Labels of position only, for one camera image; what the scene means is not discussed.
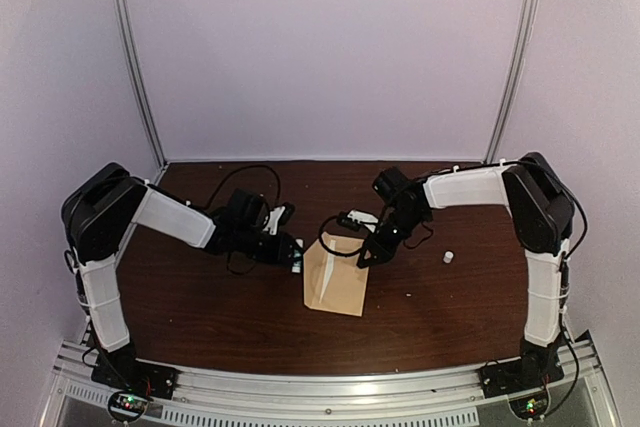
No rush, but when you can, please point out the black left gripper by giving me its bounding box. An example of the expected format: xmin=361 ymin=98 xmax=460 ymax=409
xmin=236 ymin=225 xmax=307 ymax=265

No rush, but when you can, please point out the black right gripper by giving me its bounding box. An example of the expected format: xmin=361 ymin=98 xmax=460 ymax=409
xmin=358 ymin=207 xmax=428 ymax=269

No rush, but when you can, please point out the green white glue stick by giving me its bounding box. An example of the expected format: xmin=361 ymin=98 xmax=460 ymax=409
xmin=291 ymin=238 xmax=306 ymax=276

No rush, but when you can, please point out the tan paper envelope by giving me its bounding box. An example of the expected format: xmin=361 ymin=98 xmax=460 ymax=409
xmin=303 ymin=240 xmax=369 ymax=317

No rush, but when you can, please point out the white glue stick cap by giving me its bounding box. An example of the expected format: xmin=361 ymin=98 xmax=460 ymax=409
xmin=443 ymin=251 xmax=454 ymax=264

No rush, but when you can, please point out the white paper letter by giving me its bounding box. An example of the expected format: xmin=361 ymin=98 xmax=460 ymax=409
xmin=319 ymin=236 xmax=364 ymax=306

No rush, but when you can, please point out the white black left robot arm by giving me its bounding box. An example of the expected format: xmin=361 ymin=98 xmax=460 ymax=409
xmin=61 ymin=162 xmax=304 ymax=391

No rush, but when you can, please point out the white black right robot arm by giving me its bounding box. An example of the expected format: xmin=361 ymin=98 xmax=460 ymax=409
xmin=357 ymin=152 xmax=584 ymax=389

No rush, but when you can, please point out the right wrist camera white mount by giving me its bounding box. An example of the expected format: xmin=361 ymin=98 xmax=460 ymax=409
xmin=336 ymin=210 xmax=378 ymax=232

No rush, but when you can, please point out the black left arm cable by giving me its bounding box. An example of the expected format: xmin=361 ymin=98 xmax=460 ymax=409
xmin=207 ymin=164 xmax=282 ymax=213

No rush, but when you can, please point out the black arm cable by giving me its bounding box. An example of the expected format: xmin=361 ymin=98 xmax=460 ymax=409
xmin=207 ymin=164 xmax=282 ymax=213
xmin=519 ymin=161 xmax=587 ymax=263

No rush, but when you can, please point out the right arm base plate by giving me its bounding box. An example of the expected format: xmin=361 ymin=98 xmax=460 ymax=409
xmin=477 ymin=358 xmax=564 ymax=422

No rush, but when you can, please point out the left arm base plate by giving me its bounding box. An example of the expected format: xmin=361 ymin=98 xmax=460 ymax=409
xmin=91 ymin=360 xmax=178 ymax=424

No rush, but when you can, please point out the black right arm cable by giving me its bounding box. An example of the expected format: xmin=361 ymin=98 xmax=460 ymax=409
xmin=519 ymin=161 xmax=587 ymax=263

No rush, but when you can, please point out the aluminium front frame rail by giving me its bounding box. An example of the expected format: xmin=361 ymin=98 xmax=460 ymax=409
xmin=35 ymin=339 xmax=622 ymax=426

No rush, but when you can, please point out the right aluminium corner post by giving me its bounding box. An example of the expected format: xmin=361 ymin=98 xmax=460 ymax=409
xmin=483 ymin=0 xmax=539 ymax=164

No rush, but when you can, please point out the aluminium corner post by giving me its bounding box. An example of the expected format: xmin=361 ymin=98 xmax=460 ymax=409
xmin=483 ymin=0 xmax=539 ymax=164
xmin=113 ymin=0 xmax=167 ymax=169

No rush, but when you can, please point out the left aluminium corner post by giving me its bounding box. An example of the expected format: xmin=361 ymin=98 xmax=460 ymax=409
xmin=113 ymin=0 xmax=167 ymax=169

